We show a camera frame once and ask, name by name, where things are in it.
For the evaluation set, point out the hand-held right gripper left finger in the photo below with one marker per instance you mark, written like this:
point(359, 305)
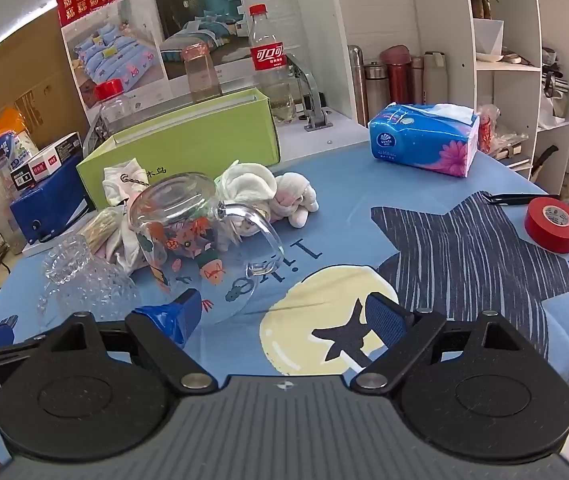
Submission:
point(177, 317)

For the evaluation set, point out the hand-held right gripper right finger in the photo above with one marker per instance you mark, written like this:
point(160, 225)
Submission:
point(385, 320)

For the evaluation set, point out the pink white plush toy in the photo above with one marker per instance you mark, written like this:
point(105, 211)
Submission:
point(289, 195)

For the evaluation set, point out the green cardboard box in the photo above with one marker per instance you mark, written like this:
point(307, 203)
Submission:
point(174, 140)

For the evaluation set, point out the printed glass mug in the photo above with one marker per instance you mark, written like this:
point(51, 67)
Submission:
point(199, 250)

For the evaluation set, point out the blue printed tablecloth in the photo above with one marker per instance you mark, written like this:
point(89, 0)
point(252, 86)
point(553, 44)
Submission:
point(414, 240)

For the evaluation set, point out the white patterned cloth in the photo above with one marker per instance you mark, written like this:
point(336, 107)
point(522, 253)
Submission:
point(132, 245)

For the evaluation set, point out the textured clear glass cup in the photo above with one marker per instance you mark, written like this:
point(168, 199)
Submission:
point(89, 280)

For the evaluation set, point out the beige ribbed packet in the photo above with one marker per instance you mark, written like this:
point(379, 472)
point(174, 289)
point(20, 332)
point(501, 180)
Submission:
point(100, 227)

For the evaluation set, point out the white pink sock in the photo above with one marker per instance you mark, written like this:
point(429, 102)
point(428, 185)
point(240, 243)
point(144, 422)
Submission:
point(122, 180)

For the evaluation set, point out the blue metal box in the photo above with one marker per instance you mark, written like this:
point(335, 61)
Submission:
point(49, 205)

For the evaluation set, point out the black tweezers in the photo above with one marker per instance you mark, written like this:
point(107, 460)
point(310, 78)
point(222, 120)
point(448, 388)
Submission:
point(519, 199)

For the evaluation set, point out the blue tissue pack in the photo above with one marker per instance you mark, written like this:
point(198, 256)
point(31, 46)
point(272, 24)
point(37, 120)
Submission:
point(414, 140)

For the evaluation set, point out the red tape roll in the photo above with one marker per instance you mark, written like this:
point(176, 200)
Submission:
point(552, 225)

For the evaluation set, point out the white black carton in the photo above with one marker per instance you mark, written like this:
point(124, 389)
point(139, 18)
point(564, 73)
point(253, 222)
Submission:
point(47, 160)

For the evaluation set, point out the orange blue plastic bag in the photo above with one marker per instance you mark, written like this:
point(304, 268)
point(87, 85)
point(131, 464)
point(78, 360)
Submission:
point(12, 135)

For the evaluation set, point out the red plastic bag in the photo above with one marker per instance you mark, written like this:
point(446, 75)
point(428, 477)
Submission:
point(487, 130)

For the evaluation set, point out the red lid plastic jar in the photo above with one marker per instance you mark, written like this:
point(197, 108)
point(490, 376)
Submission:
point(112, 105)

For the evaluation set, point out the steel thermos dark lid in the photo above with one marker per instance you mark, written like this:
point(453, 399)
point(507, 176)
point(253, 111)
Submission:
point(377, 90)

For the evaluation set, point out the slim silver thermos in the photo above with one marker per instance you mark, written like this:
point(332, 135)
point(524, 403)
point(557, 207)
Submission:
point(357, 85)

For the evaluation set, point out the pink lid glass jar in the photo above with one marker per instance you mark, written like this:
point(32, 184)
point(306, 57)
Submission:
point(202, 75)

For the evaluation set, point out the red thermos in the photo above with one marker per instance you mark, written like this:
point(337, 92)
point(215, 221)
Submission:
point(397, 75)

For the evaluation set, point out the beige thermos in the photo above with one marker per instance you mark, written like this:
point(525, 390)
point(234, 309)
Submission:
point(435, 77)

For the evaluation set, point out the red label plastic bottle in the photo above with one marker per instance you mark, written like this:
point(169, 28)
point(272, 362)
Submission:
point(269, 60)

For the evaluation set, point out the cardboard sheets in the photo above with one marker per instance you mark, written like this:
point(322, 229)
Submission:
point(19, 65)

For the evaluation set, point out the potted plant white pot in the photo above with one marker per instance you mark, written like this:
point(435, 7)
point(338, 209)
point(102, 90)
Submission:
point(487, 35)

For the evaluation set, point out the white shelf unit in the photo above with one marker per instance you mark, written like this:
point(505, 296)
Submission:
point(444, 5)

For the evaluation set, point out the wall poster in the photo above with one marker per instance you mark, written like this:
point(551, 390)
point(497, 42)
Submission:
point(129, 45)

